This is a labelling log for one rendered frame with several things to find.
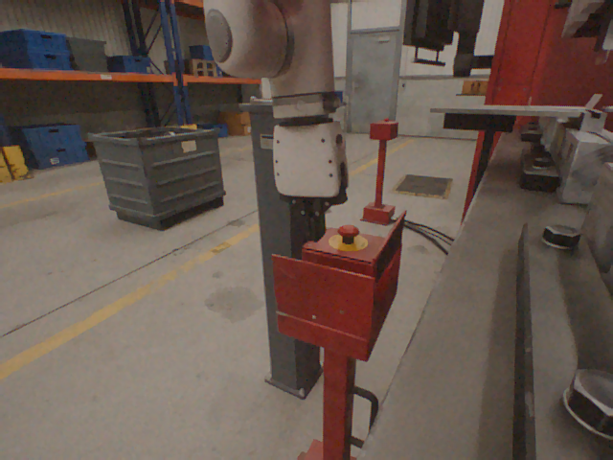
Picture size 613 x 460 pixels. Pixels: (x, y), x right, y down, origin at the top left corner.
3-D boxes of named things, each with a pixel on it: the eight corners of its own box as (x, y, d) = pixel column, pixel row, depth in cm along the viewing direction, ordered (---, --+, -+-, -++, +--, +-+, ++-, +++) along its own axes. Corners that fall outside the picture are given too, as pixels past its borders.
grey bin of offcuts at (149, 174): (185, 195, 341) (172, 124, 312) (228, 204, 316) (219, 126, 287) (111, 220, 277) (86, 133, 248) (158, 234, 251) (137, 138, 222)
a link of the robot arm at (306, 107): (348, 92, 44) (349, 115, 45) (291, 97, 48) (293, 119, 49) (322, 93, 37) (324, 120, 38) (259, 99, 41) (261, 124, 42)
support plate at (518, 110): (444, 108, 84) (445, 103, 84) (568, 111, 72) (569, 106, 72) (429, 112, 70) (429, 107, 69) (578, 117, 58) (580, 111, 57)
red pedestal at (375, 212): (368, 213, 293) (374, 116, 259) (395, 218, 282) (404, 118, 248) (358, 219, 277) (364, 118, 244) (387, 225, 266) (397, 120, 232)
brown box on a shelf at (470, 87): (459, 95, 294) (462, 80, 289) (490, 95, 283) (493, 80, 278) (455, 95, 270) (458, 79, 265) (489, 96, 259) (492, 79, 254)
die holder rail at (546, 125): (535, 131, 133) (542, 106, 130) (553, 132, 131) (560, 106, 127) (542, 149, 94) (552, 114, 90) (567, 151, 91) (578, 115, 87)
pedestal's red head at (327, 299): (324, 275, 71) (325, 197, 64) (397, 293, 65) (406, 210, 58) (276, 333, 55) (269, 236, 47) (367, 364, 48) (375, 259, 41)
